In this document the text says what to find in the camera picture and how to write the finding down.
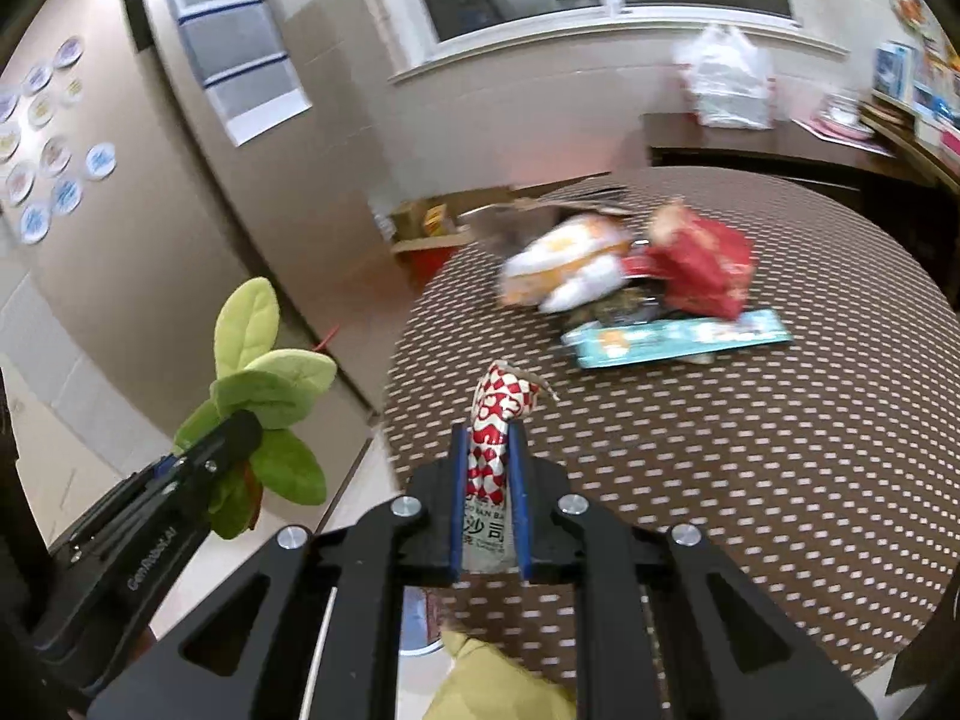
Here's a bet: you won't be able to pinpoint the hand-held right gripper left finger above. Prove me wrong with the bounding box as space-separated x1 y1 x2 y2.
88 424 467 720

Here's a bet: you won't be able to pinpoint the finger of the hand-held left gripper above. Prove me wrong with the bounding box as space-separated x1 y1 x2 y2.
75 411 265 541

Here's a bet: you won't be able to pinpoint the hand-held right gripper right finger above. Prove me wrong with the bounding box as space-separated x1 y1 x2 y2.
506 420 880 720

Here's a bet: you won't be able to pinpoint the green plush leaf toy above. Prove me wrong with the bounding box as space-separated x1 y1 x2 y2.
174 277 338 541

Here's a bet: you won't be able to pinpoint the red white checkered wrapper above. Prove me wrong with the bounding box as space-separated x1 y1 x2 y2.
459 360 560 575

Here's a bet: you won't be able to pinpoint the beige cloth bag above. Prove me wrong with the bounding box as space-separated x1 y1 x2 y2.
457 178 638 256

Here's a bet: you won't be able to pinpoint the yellow cloth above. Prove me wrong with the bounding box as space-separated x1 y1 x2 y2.
424 630 578 720

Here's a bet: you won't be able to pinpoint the brown dotted tablecloth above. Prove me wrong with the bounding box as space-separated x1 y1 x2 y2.
382 167 960 683

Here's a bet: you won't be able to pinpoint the teal flat box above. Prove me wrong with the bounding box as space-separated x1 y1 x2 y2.
562 309 792 370

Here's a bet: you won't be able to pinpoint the dark snack packet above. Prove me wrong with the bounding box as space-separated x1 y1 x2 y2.
577 285 668 323

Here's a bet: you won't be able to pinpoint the beige refrigerator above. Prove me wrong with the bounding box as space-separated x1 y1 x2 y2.
0 0 410 421

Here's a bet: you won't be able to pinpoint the red cardboard box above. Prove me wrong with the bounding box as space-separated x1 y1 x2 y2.
396 236 470 290

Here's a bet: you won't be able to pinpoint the orange white snack bag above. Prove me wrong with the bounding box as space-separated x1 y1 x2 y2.
499 214 635 314

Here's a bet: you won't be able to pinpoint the open brown cardboard box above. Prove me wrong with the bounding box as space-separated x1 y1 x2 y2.
384 199 467 252

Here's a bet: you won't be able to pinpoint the red snack bag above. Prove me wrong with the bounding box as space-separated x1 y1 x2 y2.
645 202 755 320

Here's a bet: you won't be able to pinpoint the group of round magnets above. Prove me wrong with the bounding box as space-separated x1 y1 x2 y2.
0 36 117 245

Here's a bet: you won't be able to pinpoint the dark wooden sideboard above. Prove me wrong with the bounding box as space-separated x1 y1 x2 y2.
643 112 901 192

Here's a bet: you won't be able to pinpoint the white plastic bag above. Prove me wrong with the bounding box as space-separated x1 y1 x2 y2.
673 24 775 130

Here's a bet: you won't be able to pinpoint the red place mat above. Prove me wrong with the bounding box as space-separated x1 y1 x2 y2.
795 116 875 145

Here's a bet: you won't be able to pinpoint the stacked plates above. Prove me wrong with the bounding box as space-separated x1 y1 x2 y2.
821 97 875 137

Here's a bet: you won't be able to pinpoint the wooden shelf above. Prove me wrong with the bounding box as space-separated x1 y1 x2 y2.
859 101 960 196

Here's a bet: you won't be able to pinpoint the row of books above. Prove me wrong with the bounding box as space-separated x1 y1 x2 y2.
874 41 960 155

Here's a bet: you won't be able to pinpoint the grey panel wall poster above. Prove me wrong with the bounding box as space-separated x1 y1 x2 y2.
160 0 312 147

